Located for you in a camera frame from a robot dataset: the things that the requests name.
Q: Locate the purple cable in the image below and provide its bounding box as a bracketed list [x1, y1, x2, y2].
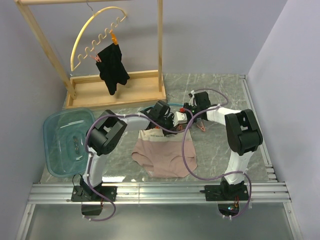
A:
[83, 107, 195, 222]
[181, 89, 252, 220]

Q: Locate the yellow wavy hanger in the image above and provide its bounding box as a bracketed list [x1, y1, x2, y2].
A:
[70, 6, 128, 72]

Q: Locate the pink clip on yellow hanger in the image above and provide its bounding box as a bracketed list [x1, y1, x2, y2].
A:
[90, 54, 102, 63]

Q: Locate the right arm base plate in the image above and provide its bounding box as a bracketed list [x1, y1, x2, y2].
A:
[202, 182, 249, 202]

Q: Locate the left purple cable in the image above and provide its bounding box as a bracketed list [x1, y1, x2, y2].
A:
[83, 107, 195, 222]

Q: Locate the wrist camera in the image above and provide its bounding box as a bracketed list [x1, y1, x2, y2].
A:
[173, 111, 188, 126]
[188, 90, 196, 106]

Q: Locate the orange clip on yellow hanger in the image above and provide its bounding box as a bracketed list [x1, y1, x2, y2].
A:
[109, 30, 118, 45]

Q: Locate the wooden hanging rack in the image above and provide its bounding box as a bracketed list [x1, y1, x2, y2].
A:
[15, 0, 167, 110]

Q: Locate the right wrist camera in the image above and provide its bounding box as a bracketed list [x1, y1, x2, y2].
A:
[188, 90, 196, 106]

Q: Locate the blue wavy hanger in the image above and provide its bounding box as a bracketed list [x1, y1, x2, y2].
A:
[139, 93, 183, 113]

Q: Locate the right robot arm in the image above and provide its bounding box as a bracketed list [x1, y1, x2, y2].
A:
[184, 88, 263, 200]

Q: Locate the black underwear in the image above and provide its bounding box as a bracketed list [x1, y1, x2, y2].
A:
[95, 43, 130, 96]

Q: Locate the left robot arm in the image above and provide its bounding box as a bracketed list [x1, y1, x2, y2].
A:
[80, 100, 175, 201]

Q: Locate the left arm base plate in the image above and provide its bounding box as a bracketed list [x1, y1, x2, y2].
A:
[71, 185, 117, 202]

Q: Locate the clear blue plastic basin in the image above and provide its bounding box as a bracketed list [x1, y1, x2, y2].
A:
[43, 107, 95, 178]

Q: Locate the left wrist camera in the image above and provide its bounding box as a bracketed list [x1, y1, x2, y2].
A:
[173, 111, 188, 126]

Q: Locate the aluminium rail frame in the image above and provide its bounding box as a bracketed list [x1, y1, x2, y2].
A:
[14, 74, 305, 240]

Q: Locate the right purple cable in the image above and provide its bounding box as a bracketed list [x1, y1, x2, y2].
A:
[181, 89, 252, 220]

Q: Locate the pink and cream underwear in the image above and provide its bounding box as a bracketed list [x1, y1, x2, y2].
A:
[131, 128, 190, 178]

